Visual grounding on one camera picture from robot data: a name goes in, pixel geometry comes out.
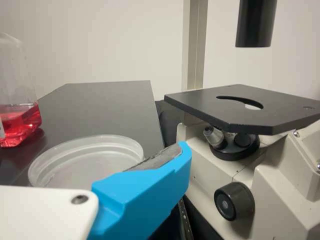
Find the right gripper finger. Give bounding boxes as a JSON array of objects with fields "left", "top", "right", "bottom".
[{"left": 87, "top": 140, "right": 193, "bottom": 240}]

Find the petri dish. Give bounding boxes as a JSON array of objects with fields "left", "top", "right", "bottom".
[{"left": 27, "top": 134, "right": 145, "bottom": 189}]

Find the black platform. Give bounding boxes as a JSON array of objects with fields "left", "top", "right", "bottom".
[{"left": 0, "top": 79, "right": 166, "bottom": 188}]

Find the cream microscope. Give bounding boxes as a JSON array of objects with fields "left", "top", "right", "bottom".
[{"left": 154, "top": 0, "right": 320, "bottom": 240}]

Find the red liquid bottle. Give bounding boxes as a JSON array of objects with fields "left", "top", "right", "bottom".
[{"left": 0, "top": 32, "right": 42, "bottom": 149}]

